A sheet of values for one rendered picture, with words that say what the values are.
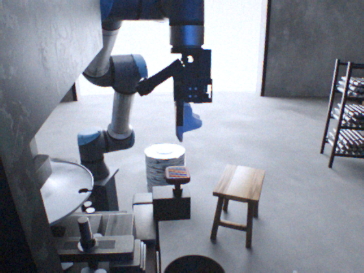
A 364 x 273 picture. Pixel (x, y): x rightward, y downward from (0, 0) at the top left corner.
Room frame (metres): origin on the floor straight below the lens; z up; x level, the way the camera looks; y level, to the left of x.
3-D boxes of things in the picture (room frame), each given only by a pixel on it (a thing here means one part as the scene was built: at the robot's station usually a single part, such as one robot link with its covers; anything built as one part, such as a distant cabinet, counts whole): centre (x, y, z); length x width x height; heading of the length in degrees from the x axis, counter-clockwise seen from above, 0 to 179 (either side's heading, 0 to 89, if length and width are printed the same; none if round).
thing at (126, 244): (0.32, 0.15, 0.76); 0.17 x 0.06 x 0.10; 96
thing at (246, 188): (1.25, -0.33, 0.16); 0.34 x 0.24 x 0.34; 158
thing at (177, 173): (0.56, 0.01, 0.72); 0.07 x 0.06 x 0.08; 6
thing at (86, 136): (1.11, 0.42, 0.62); 0.13 x 0.12 x 0.14; 118
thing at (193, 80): (0.57, -0.02, 0.99); 0.09 x 0.08 x 0.12; 95
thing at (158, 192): (0.56, 0.03, 0.62); 0.10 x 0.06 x 0.20; 96
